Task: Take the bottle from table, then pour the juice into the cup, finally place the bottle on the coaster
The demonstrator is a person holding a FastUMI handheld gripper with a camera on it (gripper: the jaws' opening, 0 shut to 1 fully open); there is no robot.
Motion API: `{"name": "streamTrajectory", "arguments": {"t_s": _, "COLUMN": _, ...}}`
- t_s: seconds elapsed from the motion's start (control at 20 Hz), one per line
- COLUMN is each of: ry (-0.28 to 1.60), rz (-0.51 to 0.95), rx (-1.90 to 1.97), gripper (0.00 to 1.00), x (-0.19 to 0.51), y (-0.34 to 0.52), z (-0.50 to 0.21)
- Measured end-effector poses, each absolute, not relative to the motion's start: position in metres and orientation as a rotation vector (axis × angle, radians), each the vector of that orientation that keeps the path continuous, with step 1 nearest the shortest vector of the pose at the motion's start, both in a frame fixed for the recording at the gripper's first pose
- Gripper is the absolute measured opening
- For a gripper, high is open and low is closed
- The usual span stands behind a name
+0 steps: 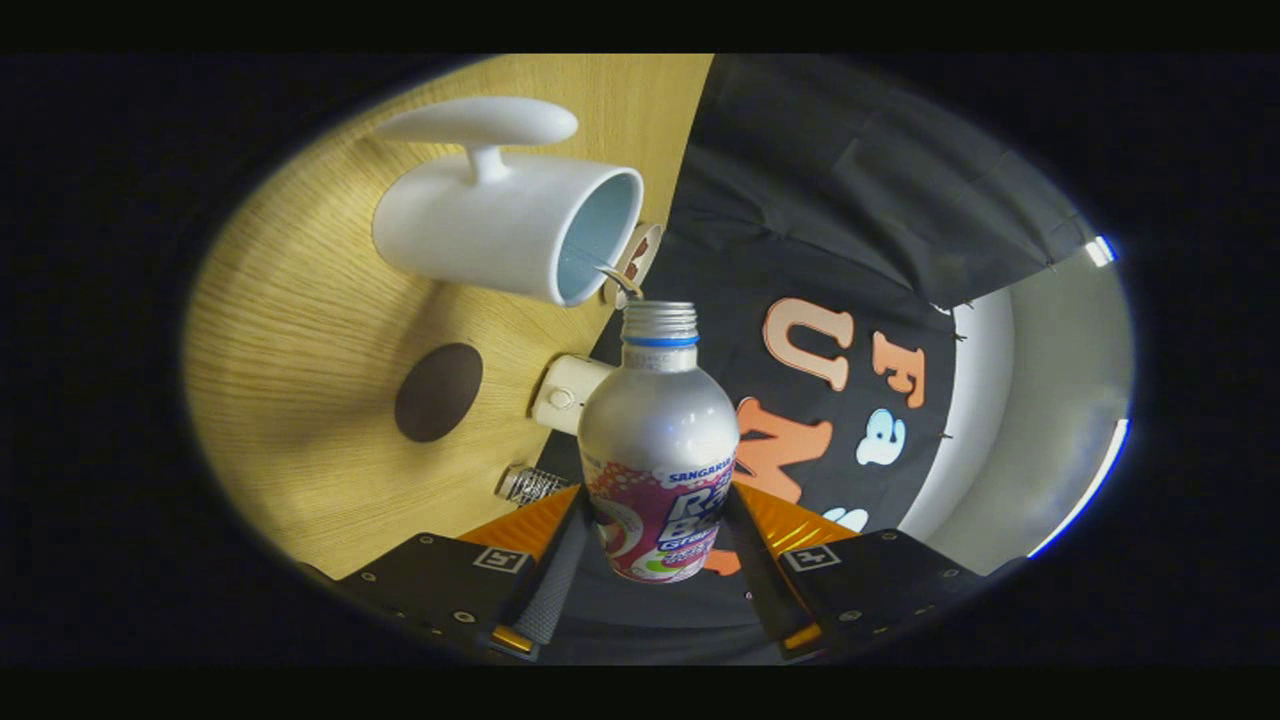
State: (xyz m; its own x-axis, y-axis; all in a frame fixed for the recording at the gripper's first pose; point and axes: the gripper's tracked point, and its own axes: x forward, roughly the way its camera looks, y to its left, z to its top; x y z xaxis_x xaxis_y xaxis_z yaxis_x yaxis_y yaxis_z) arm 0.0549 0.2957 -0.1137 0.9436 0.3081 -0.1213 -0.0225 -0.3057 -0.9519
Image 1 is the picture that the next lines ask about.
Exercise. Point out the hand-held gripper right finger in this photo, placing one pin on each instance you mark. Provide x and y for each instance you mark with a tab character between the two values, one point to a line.
765	590

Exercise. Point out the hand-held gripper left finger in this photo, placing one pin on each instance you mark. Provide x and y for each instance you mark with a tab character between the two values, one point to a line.
555	590

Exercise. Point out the silver juice bottle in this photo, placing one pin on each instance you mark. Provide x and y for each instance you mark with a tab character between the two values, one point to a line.
660	430

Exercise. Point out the dark brown round coaster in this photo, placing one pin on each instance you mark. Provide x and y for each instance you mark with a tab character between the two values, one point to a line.
438	393

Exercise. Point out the white cup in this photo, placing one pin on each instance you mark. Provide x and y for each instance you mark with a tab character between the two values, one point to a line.
480	225

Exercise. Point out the white toaster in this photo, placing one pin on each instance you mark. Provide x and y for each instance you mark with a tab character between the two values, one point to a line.
565	395

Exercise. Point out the ceiling light panel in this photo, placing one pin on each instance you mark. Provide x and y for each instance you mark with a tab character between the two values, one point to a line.
1085	495

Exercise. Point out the red food piece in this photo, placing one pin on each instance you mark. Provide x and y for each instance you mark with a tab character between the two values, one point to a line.
638	258

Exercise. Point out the wooden table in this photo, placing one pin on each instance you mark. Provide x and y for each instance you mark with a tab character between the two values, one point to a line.
300	350

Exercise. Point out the white round plate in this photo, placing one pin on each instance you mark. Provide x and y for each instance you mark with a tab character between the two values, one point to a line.
652	240

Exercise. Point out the black backdrop cloth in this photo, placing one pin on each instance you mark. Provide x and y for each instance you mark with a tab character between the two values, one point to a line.
820	200

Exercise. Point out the ceiling light strip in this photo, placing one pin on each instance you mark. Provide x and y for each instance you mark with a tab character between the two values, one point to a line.
1100	251

